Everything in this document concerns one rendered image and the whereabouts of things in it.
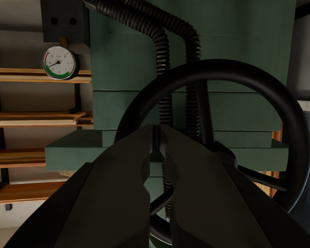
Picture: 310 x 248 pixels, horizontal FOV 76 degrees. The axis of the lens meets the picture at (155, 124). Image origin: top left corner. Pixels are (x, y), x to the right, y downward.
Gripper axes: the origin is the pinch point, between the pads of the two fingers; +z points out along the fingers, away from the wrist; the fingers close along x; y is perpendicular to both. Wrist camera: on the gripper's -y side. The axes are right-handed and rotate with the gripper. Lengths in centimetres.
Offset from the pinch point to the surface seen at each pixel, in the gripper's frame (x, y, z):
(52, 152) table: -22.7, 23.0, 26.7
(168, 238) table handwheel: 2.5, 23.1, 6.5
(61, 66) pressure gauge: -16.7, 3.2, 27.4
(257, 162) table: 25.8, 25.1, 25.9
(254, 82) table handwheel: 13.4, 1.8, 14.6
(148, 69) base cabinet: -0.5, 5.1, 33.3
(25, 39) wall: -157, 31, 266
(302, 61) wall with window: 128, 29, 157
